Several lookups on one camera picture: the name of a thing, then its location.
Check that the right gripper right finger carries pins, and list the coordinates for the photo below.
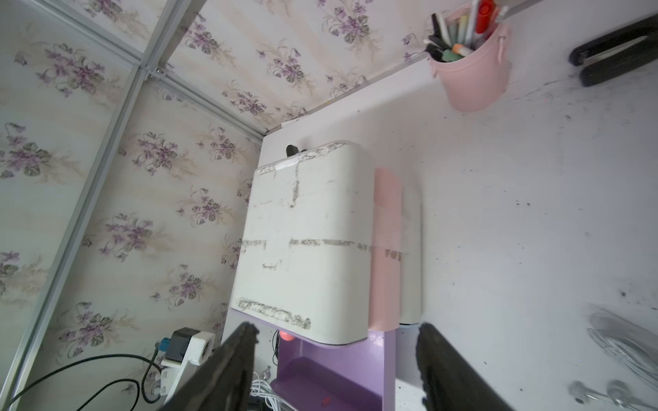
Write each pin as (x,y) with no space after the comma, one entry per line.
(449,381)

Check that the black stapler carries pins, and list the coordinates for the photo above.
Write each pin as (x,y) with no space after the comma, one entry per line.
(616,53)

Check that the white drawer cabinet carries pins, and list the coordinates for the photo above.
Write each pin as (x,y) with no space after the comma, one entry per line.
(331,247)

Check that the white earphones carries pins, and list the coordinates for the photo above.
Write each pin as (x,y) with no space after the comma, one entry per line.
(261,393)
(630,345)

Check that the purple drawer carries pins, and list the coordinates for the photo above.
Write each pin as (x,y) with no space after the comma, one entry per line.
(360,376)

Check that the pink pen holder cup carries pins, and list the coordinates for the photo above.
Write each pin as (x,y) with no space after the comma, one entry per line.
(468,53)

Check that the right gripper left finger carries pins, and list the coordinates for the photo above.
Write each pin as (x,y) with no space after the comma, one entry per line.
(223,381)

